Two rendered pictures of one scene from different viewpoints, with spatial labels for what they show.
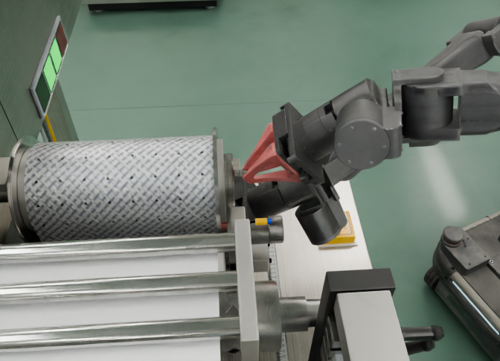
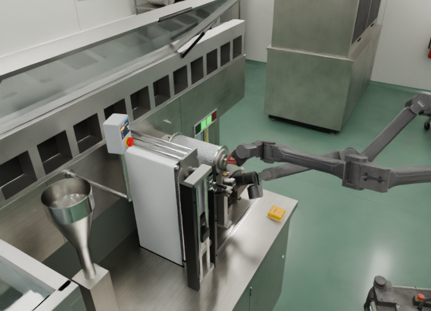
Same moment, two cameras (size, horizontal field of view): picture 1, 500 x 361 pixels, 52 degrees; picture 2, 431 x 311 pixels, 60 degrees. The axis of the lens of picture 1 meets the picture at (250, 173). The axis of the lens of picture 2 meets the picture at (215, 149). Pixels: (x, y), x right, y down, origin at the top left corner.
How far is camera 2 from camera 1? 1.11 m
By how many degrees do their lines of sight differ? 30
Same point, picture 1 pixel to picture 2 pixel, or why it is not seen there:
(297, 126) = not seen: hidden behind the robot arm
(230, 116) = (309, 188)
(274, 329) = not seen: hidden behind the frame
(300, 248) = (259, 214)
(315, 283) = (255, 225)
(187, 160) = (211, 149)
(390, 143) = (247, 152)
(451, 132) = (270, 159)
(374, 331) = (202, 169)
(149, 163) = (202, 147)
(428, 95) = (267, 147)
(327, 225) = (254, 193)
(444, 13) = not seen: outside the picture
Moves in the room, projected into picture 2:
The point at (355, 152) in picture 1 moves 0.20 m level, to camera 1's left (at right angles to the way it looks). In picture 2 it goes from (240, 153) to (199, 139)
